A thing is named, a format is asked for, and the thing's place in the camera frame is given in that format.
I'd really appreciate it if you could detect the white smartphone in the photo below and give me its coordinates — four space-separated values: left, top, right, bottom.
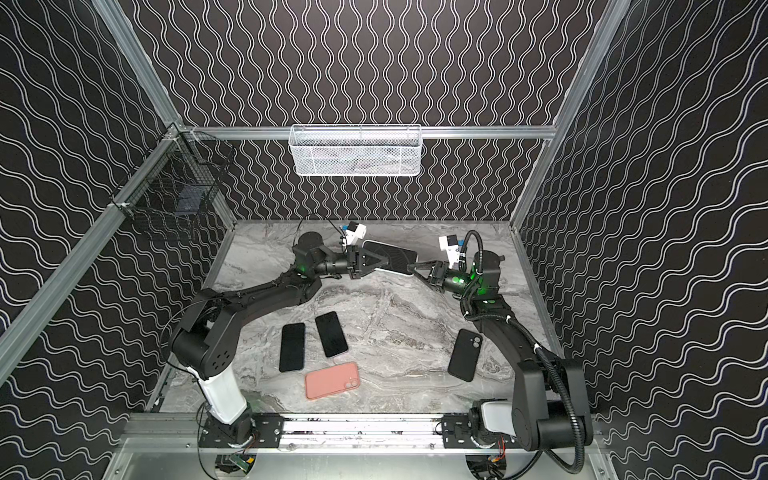
362 239 418 274

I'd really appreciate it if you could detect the black phone purple edge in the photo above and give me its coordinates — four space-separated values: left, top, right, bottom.
315 311 349 358

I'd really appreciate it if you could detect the pink phone case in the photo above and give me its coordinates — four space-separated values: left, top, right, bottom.
305 362 360 400

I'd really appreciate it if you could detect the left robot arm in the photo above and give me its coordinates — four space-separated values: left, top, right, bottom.
170 231 390 426

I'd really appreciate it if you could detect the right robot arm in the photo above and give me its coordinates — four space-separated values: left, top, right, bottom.
408 250 593 479

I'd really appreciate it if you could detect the black phone case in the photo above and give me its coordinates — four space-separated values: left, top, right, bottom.
447 329 483 382

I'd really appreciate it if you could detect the black phone blue edge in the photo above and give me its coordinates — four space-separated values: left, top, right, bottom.
278 323 306 373

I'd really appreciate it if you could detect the aluminium back crossbar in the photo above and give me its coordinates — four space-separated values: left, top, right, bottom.
184 125 556 141

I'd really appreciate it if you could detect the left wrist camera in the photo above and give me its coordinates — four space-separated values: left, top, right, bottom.
342 221 367 246

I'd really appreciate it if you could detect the white wire mesh basket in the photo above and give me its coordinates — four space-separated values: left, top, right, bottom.
288 124 424 177

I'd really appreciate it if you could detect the black wire mesh basket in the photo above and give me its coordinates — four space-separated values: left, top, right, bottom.
119 131 234 243

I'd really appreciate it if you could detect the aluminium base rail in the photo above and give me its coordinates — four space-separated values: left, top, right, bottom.
119 410 607 457

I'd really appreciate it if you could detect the aluminium corner post right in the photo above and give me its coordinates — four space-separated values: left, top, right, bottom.
510 0 631 231

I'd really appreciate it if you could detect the aluminium corner post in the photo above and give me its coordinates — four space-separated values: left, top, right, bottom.
92 0 183 127
510 0 631 231

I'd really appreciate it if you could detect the aluminium corner post left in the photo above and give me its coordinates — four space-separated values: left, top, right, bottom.
92 0 183 127

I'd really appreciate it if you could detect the aluminium left side rail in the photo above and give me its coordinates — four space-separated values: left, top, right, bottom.
0 128 181 385

